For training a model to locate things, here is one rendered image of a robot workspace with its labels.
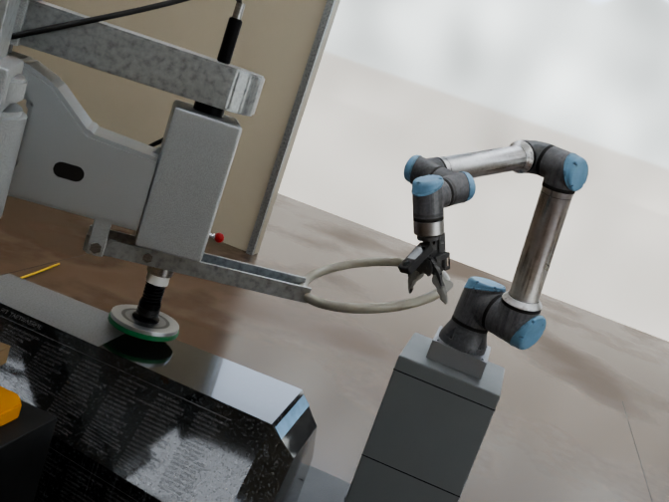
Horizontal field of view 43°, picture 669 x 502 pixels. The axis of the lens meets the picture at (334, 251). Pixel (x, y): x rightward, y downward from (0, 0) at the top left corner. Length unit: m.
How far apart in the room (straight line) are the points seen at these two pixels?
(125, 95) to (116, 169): 5.51
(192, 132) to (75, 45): 0.38
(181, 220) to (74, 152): 0.35
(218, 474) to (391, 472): 1.15
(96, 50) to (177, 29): 5.38
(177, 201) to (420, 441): 1.38
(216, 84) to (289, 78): 4.98
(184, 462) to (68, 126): 0.96
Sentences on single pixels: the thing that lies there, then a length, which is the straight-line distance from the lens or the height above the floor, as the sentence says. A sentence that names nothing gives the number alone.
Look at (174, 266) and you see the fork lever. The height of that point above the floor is 1.06.
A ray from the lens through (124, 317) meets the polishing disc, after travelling 2.64.
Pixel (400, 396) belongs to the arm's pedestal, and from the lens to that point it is 3.22.
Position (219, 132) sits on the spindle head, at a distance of 2.43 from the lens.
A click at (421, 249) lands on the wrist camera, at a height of 1.35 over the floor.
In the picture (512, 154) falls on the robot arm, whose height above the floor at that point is 1.68.
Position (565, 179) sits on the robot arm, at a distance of 2.95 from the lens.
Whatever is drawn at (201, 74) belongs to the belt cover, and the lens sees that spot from 2.41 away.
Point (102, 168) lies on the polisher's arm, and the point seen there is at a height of 1.29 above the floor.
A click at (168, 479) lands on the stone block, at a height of 0.62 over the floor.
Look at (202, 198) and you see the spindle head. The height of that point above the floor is 1.29.
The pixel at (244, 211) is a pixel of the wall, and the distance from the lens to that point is 7.52.
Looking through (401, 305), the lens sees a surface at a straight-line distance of 2.49.
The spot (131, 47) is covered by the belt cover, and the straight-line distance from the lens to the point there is 2.41.
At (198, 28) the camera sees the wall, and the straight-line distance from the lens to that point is 7.70.
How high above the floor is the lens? 1.76
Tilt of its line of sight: 12 degrees down
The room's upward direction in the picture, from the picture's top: 19 degrees clockwise
